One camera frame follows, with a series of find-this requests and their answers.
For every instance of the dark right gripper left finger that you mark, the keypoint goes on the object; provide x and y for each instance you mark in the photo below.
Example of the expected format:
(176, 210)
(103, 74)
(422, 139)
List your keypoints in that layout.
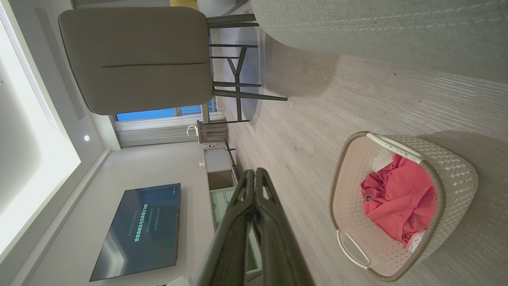
(234, 230)

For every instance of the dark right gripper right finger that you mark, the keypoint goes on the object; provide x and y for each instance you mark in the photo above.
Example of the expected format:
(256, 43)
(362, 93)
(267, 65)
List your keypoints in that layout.
(278, 242)

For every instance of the white woven plastic laundry basket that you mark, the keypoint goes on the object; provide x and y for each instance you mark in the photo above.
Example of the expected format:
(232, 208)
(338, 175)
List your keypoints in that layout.
(452, 178)

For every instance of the white TV cabinet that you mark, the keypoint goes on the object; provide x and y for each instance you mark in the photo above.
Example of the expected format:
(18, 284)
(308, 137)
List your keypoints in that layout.
(218, 178)

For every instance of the flat screen television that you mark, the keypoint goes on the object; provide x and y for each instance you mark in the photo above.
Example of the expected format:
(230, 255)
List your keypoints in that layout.
(139, 230)

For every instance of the small wooden side stool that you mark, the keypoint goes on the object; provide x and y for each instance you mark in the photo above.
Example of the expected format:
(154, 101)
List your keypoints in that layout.
(212, 132)

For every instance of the white pleated window curtain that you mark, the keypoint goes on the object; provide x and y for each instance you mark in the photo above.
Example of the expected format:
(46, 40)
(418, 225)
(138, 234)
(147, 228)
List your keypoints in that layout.
(158, 133)

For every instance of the red shirt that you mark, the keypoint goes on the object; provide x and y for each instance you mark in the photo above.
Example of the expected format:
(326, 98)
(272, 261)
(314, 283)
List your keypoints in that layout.
(401, 198)

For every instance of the window pane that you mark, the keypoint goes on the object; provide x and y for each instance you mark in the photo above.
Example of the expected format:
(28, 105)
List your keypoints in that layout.
(147, 114)

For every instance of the yellow object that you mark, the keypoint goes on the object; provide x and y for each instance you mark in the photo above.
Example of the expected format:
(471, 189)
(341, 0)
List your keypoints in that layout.
(184, 3)

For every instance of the grey-green fabric sofa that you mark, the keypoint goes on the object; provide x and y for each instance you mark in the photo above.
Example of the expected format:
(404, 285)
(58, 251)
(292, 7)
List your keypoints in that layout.
(397, 28)

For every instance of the black metal frame table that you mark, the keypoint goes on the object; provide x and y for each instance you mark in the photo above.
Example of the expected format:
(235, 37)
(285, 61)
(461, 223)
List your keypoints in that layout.
(238, 71)

